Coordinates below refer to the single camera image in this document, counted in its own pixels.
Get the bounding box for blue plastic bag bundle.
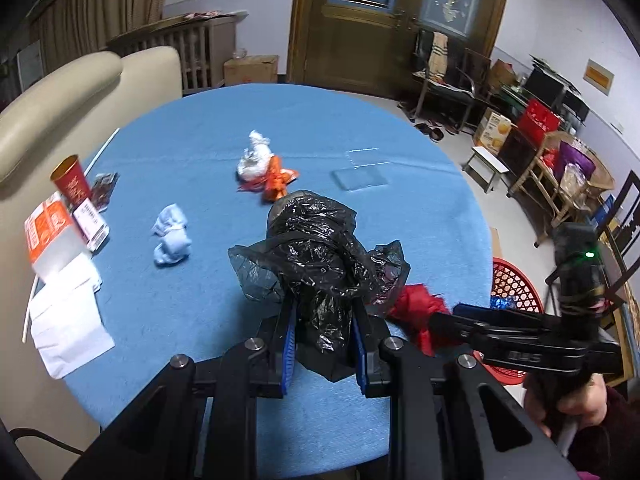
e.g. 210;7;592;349
489;295;518;310

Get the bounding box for dark red plastic bag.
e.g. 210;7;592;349
386;284;450;356

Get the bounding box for black plastic bag bundle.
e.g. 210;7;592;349
228;191;410;382

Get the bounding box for light blue face mask bundle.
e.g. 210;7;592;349
152;204;192;266

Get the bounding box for clear plastic tray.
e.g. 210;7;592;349
331;148;390;192

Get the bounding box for orange wrapper bundle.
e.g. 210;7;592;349
239;155;299;203

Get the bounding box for white plastic bag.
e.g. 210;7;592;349
236;130;273;182

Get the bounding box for person right hand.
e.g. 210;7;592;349
524;374;608;437

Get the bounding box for red plastic mesh basket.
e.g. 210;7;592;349
473;257;544;386

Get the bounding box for dark wooden chair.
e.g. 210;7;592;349
544;169;640;311

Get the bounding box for small white stool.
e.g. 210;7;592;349
462;145;509;194

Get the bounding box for rattan chair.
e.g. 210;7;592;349
508;131;615;248

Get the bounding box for pair of slippers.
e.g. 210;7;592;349
414;122;444;142

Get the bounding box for yellow printed carton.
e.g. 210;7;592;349
473;108;512;156

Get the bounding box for purple bag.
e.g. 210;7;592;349
553;141;596;182

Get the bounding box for red gift bag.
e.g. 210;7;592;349
516;98;561;148

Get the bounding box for blue round table cloth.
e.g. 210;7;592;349
63;82;496;478

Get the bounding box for white tissue sheets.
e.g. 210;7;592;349
29;254;115;379

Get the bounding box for black metal armchair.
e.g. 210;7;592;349
409;28;490;131

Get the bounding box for small white cigarette box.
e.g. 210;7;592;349
73;198;110;252

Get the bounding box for black computer monitor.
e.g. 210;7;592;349
523;67;565;110

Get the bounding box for dark snack wrapper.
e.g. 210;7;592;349
91;172;119;212

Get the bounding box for orange white tissue pack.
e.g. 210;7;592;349
24;192;90;284

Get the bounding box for white paper straw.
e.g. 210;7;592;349
20;127;122;345

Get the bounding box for red paper cup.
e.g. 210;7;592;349
50;155;92;210

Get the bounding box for brown cardboard box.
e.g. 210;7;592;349
224;55;279;87

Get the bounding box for wooden double door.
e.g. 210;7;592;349
286;0;506;98

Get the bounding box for wooden radiator cover cabinet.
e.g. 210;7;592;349
106;11;245;96

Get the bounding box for cream leather sofa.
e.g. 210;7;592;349
1;47;182;448

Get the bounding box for beige striped curtain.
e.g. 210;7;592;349
27;0;165;74

